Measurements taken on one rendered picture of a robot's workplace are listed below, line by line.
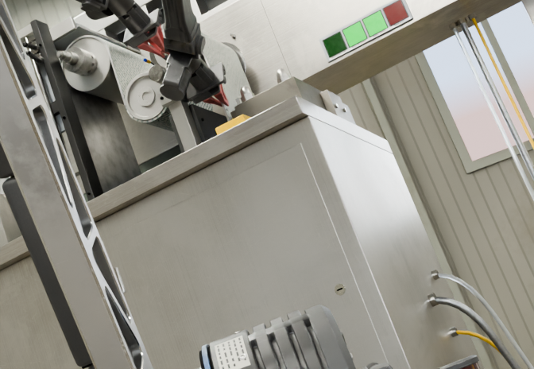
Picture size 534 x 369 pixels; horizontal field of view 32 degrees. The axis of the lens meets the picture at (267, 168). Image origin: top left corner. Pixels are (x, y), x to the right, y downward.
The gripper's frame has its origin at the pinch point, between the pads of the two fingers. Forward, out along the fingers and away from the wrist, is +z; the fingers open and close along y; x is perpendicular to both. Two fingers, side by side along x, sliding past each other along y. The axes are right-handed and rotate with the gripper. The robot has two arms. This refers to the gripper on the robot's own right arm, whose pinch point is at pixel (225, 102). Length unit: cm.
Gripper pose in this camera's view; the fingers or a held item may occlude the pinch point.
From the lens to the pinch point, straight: 223.0
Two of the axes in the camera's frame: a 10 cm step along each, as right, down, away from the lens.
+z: 5.1, 5.4, 6.7
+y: 8.6, -4.1, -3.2
